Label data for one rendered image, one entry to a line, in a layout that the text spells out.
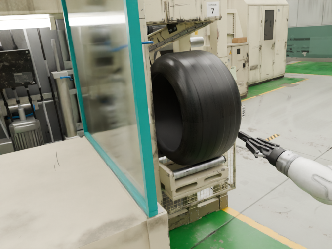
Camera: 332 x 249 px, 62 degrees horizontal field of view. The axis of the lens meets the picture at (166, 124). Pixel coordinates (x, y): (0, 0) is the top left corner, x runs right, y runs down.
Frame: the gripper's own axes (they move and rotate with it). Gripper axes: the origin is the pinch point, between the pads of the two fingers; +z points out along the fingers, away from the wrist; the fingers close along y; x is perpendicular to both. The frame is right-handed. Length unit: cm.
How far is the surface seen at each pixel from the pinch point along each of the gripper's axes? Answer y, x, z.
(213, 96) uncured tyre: 6.5, -15.1, 15.5
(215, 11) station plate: -30, -47, 65
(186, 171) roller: 15.1, 25.7, 21.7
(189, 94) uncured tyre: 16.3, -16.6, 19.8
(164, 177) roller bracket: 27.1, 26.9, 23.9
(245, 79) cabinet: -372, 123, 379
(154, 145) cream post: 28.6, 11.7, 31.2
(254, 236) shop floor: -58, 119, 32
